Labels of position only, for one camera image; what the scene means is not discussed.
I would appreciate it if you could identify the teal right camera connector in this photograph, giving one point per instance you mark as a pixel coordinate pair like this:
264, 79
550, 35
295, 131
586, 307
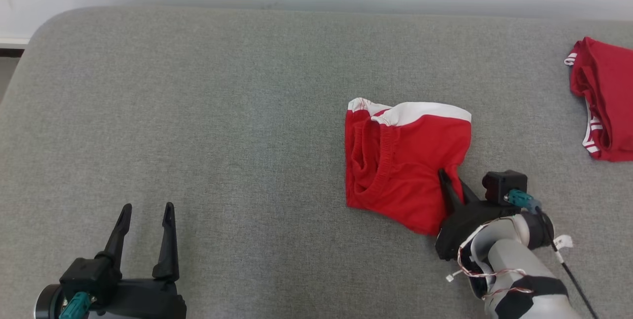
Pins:
521, 200

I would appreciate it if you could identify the teal camera connector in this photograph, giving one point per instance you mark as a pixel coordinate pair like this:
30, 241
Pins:
74, 306
521, 200

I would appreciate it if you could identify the white skirting board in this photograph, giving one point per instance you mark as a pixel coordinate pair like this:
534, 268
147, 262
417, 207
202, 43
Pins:
14, 42

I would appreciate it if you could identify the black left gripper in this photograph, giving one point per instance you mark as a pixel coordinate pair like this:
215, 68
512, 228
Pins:
143, 301

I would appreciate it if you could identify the red shorts with white trim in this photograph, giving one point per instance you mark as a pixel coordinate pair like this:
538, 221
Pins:
410, 160

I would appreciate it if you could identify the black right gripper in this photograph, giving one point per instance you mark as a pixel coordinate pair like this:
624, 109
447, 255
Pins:
465, 225

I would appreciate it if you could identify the red number 23 basketball jersey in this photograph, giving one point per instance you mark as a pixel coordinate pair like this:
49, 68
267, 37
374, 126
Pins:
608, 91

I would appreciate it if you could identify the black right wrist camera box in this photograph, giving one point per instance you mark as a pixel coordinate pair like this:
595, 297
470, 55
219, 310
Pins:
504, 185

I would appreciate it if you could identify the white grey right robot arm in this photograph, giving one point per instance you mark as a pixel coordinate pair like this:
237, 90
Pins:
514, 264

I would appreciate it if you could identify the teal left camera connector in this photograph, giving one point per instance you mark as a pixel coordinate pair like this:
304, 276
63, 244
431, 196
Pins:
74, 306

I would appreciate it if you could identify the grey fabric sofa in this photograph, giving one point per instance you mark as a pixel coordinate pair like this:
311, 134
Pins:
222, 136

